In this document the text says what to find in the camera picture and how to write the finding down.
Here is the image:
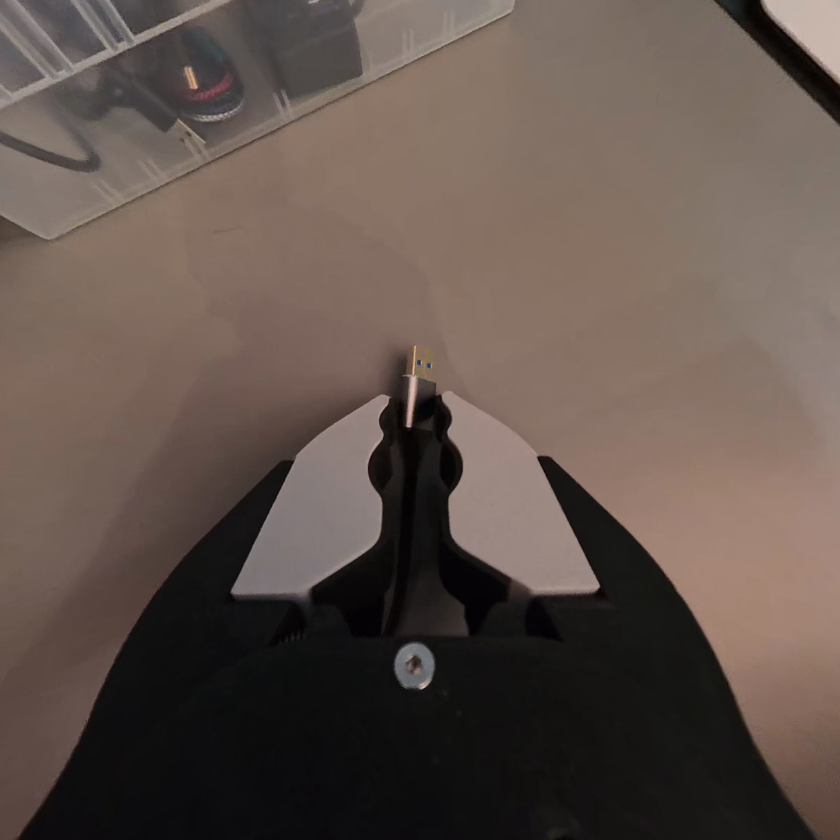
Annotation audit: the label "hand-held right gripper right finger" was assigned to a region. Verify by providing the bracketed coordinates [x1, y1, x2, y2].
[438, 390, 602, 614]

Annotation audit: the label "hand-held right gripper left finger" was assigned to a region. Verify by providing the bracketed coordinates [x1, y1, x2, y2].
[230, 392, 398, 614]

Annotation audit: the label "black USB cable grey plug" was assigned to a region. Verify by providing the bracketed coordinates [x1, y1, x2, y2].
[381, 344, 441, 639]

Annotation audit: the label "clear plastic bin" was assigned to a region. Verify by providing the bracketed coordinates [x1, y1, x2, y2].
[0, 0, 517, 242]

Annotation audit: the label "dark flat slab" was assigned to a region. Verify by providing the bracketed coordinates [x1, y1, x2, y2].
[714, 0, 840, 130]

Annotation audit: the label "white rounded board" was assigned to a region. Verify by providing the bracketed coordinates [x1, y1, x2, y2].
[760, 0, 840, 93]

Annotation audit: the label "braided blue red white cables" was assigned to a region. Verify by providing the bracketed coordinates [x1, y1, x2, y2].
[172, 25, 248, 127]

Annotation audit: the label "bundle of black cables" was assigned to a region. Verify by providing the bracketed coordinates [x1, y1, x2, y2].
[0, 66, 198, 176]

